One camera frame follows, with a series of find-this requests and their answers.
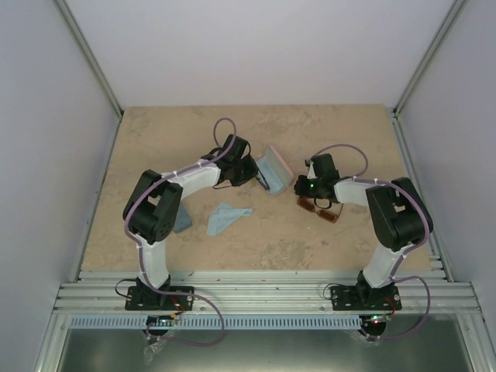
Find black round sunglasses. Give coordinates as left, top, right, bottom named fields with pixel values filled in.
left=256, top=174, right=270, bottom=191

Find pink glasses case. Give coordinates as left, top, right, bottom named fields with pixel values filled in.
left=262, top=145, right=294, bottom=196

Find blue-grey glasses case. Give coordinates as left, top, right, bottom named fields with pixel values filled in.
left=174, top=204, right=193, bottom=234

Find light blue cleaning cloth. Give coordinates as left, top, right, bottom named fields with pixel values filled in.
left=256, top=157, right=283, bottom=195

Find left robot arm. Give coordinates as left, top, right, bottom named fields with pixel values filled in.
left=122, top=134, right=257, bottom=310

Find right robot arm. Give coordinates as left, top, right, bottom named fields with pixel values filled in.
left=294, top=154, right=433, bottom=312

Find brown rectangular sunglasses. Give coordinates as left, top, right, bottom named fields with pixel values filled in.
left=297, top=197, right=343, bottom=223

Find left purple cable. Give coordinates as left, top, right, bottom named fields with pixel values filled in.
left=122, top=118, right=226, bottom=348

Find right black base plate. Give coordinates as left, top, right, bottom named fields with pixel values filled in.
left=329, top=285, right=402, bottom=312

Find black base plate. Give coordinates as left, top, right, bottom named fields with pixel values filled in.
left=329, top=285, right=402, bottom=312
left=125, top=286, right=195, bottom=312

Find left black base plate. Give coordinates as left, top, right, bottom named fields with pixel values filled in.
left=125, top=286, right=195, bottom=312

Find aluminium rail frame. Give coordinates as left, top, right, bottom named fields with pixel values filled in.
left=41, top=105, right=495, bottom=371

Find left corner aluminium post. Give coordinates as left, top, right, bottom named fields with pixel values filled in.
left=53, top=0, right=124, bottom=121

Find corner aluminium post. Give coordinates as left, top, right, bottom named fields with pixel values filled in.
left=53, top=0, right=124, bottom=121
left=391, top=0, right=469, bottom=118

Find right corner aluminium post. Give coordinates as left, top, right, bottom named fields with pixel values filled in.
left=391, top=0, right=469, bottom=118

